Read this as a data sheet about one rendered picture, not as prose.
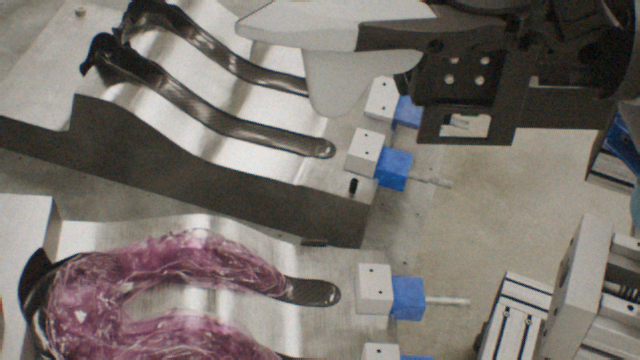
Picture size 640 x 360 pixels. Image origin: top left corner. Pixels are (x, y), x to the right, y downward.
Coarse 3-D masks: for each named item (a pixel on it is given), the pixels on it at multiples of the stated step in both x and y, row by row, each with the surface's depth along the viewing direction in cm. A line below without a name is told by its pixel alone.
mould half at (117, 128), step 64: (192, 0) 135; (64, 64) 134; (192, 64) 129; (0, 128) 127; (64, 128) 125; (128, 128) 121; (192, 128) 123; (320, 128) 127; (384, 128) 129; (192, 192) 126; (256, 192) 123; (320, 192) 120
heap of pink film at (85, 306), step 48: (144, 240) 108; (192, 240) 106; (96, 288) 105; (144, 288) 106; (240, 288) 108; (288, 288) 112; (48, 336) 102; (96, 336) 100; (144, 336) 101; (192, 336) 99; (240, 336) 102
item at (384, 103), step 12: (384, 84) 129; (372, 96) 128; (384, 96) 128; (396, 96) 128; (408, 96) 129; (372, 108) 128; (384, 108) 129; (396, 108) 129; (408, 108) 129; (420, 108) 129; (384, 120) 130; (396, 120) 129; (408, 120) 129; (456, 120) 129; (468, 120) 130
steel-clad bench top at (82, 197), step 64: (0, 0) 151; (64, 0) 153; (128, 0) 155; (256, 0) 160; (0, 64) 141; (448, 128) 144; (0, 192) 124; (64, 192) 126; (128, 192) 127; (384, 192) 134
